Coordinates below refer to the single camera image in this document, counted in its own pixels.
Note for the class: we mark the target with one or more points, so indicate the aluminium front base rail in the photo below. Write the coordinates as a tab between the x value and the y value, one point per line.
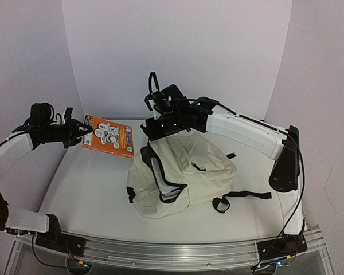
89	255

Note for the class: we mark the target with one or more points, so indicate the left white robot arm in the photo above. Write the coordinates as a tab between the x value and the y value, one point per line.
18	172

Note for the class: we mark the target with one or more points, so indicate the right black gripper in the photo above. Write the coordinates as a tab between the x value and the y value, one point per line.
150	132

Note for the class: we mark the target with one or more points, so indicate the orange comic book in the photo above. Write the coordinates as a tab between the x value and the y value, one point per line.
108	137

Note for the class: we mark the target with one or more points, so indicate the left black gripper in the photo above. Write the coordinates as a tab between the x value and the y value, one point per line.
73	131

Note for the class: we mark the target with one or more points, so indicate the aluminium table edge rail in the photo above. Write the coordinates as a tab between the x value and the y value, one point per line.
239	117

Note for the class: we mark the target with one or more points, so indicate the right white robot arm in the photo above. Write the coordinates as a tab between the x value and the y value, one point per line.
248	218

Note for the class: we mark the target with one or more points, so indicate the white palm leaf book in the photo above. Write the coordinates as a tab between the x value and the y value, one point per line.
168	190

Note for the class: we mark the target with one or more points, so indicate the beige canvas backpack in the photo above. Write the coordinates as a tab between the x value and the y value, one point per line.
187	159

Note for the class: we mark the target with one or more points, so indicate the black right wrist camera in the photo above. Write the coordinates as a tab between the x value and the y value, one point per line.
167	100

